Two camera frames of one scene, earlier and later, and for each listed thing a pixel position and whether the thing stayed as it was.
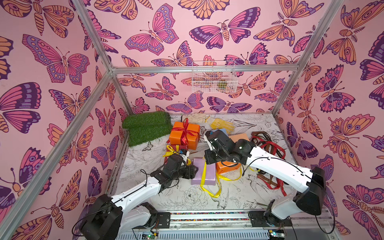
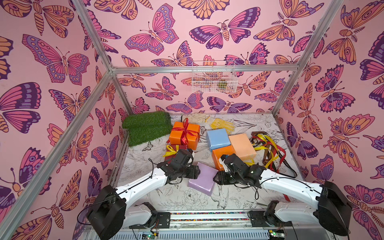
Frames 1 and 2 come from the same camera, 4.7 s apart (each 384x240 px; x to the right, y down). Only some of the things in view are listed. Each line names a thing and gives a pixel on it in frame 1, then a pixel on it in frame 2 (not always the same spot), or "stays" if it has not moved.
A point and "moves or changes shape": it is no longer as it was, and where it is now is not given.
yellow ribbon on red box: (173, 151) stays
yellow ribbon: (218, 176) -> (269, 145)
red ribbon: (184, 139) stays
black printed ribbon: (273, 146) moves or changes shape
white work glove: (195, 117) stays
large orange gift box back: (185, 133) stays
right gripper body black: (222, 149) -> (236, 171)
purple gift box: (210, 172) moves or changes shape
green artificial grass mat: (145, 126) stays
